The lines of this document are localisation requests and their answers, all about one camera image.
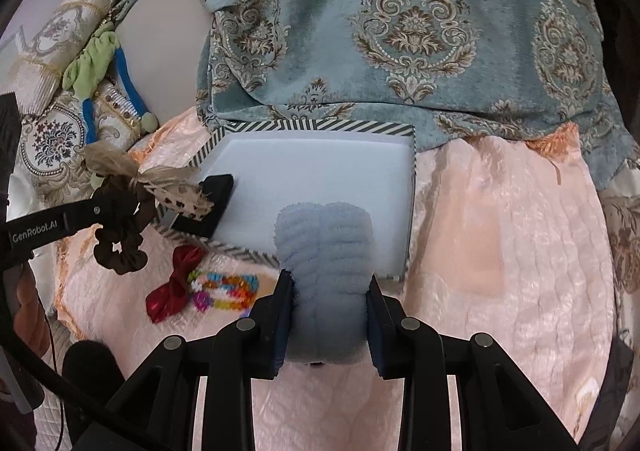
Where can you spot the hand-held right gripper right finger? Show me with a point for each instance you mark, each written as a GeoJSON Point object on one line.
{"type": "Point", "coordinates": [376, 328]}

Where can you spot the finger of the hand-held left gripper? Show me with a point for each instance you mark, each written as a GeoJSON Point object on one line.
{"type": "Point", "coordinates": [107, 209]}

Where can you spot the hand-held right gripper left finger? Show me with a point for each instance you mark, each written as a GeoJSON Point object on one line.
{"type": "Point", "coordinates": [279, 326]}

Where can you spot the brown scrunchie with leopard bow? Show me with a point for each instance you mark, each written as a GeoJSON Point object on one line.
{"type": "Point", "coordinates": [135, 253]}

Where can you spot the light blue fluffy headband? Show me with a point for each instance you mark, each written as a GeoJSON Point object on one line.
{"type": "Point", "coordinates": [325, 271]}

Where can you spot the red bow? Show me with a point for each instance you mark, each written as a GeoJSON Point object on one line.
{"type": "Point", "coordinates": [167, 298]}

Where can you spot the striped-rim white box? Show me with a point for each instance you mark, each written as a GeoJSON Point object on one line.
{"type": "Point", "coordinates": [310, 171]}

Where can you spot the person's left hand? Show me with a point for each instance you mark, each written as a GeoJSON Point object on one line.
{"type": "Point", "coordinates": [31, 316]}

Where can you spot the cream floral embroidered cushion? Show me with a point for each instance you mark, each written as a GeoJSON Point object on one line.
{"type": "Point", "coordinates": [50, 136]}

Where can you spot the pink quilted blanket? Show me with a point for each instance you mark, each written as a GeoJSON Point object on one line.
{"type": "Point", "coordinates": [500, 256]}

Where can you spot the green and blue plush toy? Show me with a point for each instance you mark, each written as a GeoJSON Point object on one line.
{"type": "Point", "coordinates": [92, 66]}

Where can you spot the plain cream sofa cushion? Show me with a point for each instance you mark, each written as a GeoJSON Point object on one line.
{"type": "Point", "coordinates": [165, 56]}

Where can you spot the white quilted cloth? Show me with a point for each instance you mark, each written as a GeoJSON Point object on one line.
{"type": "Point", "coordinates": [47, 406]}

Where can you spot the cream embroidered bolster cushion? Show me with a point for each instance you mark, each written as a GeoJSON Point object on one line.
{"type": "Point", "coordinates": [55, 31]}

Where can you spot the dark cloth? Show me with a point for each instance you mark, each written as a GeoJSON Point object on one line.
{"type": "Point", "coordinates": [612, 391]}

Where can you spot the cream floral cloth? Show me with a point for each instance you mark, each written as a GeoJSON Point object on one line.
{"type": "Point", "coordinates": [622, 241]}

